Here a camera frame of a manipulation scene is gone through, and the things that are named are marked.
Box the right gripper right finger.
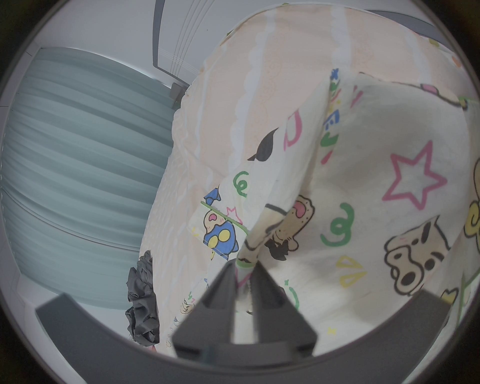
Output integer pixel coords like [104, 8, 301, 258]
[249, 259, 319, 358]

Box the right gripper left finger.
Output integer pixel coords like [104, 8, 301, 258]
[175, 260, 239, 359]

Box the white printed pyjama top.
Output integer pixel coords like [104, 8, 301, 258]
[161, 69, 480, 357]

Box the black garment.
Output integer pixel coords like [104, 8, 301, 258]
[125, 249, 161, 346]

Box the blue-green curtain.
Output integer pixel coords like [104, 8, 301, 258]
[0, 185, 167, 312]
[0, 47, 188, 233]

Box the grey bedside table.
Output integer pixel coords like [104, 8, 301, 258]
[170, 82, 189, 110]

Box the bed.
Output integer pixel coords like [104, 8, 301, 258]
[142, 0, 480, 355]

